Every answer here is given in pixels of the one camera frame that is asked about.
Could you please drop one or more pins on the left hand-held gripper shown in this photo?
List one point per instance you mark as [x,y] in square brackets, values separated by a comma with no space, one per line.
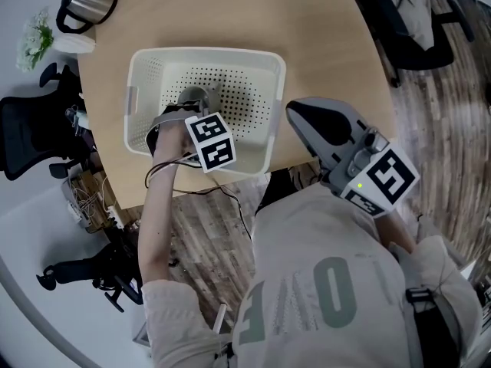
[211,142]

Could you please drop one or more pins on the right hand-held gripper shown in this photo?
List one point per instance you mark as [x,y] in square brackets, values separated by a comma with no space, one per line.
[383,178]

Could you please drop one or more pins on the grey metal cylinder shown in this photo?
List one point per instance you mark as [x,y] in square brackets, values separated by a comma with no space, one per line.
[199,95]

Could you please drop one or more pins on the white plastic basket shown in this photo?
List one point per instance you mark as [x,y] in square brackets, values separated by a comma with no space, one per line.
[253,75]

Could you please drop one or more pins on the person's left forearm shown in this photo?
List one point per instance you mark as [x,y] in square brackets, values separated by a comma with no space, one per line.
[157,213]

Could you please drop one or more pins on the person's right forearm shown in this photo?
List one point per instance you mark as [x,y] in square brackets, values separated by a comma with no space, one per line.
[395,232]

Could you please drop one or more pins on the black office chair with cloth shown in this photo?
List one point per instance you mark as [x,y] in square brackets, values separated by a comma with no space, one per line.
[414,58]

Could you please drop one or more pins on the white power strip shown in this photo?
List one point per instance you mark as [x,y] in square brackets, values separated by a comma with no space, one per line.
[113,217]

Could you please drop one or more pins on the light wooden table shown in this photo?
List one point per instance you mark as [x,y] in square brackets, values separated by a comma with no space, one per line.
[230,10]

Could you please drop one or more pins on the beige cloth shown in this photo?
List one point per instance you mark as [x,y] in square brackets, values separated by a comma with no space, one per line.
[416,10]

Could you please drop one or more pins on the person's beige printed shirt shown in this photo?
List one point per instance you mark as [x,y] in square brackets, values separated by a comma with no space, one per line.
[326,282]

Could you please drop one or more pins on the white vase with flowers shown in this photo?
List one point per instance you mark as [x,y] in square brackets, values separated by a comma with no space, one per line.
[74,43]

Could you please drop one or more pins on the stainless steel kettle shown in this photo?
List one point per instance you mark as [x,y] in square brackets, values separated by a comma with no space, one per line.
[90,0]

